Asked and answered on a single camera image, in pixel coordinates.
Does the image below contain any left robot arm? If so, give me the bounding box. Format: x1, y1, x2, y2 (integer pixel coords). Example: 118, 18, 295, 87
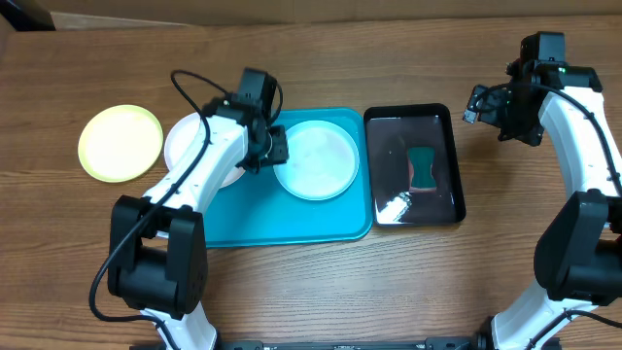
91, 94, 288, 349

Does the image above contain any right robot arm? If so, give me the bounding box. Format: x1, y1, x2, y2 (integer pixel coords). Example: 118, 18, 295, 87
464, 62, 621, 349

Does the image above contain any green and red sponge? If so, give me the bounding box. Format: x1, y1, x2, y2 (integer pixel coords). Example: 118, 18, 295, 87
407, 147, 436, 193

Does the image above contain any black rectangular tray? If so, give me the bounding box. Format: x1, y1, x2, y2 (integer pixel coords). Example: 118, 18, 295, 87
363, 103, 466, 227

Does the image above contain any teal plastic tray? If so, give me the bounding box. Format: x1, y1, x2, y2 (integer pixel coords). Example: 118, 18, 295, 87
204, 108, 373, 248

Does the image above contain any yellow-green plate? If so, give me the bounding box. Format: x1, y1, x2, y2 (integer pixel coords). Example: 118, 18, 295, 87
78, 104, 163, 183

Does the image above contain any light blue plate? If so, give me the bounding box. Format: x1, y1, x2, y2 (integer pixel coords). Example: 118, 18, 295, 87
274, 121, 360, 201

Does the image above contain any white plate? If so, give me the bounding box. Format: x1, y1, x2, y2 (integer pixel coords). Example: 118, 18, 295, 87
163, 112, 245, 189

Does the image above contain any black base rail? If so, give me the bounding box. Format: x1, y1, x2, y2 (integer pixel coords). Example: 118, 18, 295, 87
216, 336, 473, 350

